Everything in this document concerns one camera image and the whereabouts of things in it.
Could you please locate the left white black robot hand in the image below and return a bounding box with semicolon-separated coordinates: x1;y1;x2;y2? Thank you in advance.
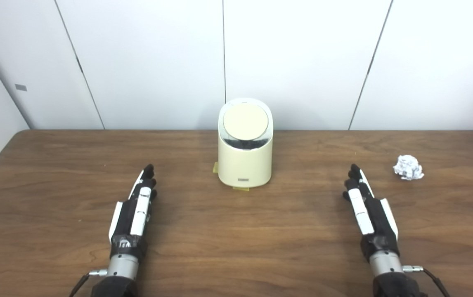
109;164;158;263

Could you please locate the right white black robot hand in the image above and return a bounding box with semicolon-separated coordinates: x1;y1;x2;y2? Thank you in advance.
343;164;400;263

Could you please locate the white paper ball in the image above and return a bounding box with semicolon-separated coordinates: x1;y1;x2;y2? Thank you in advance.
393;155;425;181

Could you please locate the cream-colored trash bin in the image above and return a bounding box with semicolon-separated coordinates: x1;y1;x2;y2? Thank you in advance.
218;98;274;189

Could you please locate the round cream bin lid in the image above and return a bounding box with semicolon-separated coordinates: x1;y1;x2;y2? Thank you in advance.
222;102;269;141

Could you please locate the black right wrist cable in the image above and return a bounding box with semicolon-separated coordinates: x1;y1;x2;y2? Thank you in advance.
402;265;452;297

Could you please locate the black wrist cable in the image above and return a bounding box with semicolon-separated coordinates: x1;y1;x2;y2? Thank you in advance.
402;265;452;297
69;269;108;297

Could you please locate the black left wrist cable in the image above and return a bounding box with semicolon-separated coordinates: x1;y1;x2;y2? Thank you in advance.
69;269;108;297

